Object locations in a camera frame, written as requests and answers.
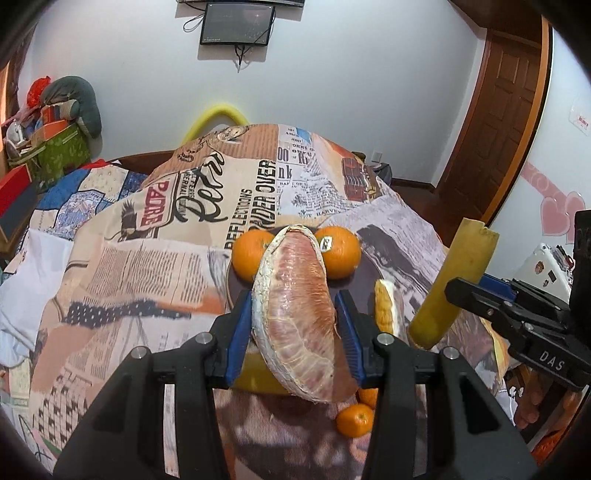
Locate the red flat box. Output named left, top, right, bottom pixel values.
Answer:
left=0, top=164, right=35, bottom=216

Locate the large peeled pomelo segment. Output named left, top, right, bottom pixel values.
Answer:
left=374, top=279, right=409, bottom=344

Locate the wall mounted black monitor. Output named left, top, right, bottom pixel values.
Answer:
left=200, top=2, right=276, bottom=46

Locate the brown wooden door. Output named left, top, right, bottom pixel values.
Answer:
left=437, top=21, right=551, bottom=227

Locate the large orange on plate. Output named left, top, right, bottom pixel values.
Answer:
left=231, top=230, right=274, bottom=283

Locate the blue patterned quilt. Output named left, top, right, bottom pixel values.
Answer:
left=28, top=160, right=147, bottom=241

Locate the small mandarin orange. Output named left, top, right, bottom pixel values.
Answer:
left=356, top=389, right=379, bottom=410

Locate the newspaper print bed blanket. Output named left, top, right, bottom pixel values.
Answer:
left=1, top=124, right=448, bottom=472

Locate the yellow plush headboard pillow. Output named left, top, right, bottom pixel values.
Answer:
left=181, top=103, right=249, bottom=144

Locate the green patterned box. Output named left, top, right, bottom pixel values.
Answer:
left=8, top=124, right=91, bottom=187

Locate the yellow-green sugarcane piece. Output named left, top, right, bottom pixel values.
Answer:
left=407, top=217, right=501, bottom=351

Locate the thin peeled pomelo slice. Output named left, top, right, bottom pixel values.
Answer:
left=252, top=225, right=346, bottom=403

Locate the orange with sticker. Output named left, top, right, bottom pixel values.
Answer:
left=315, top=226, right=362, bottom=280

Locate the grey plush toy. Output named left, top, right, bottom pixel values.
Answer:
left=41, top=76, right=102, bottom=139

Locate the smaller mandarin orange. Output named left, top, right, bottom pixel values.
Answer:
left=335, top=403, right=375, bottom=438

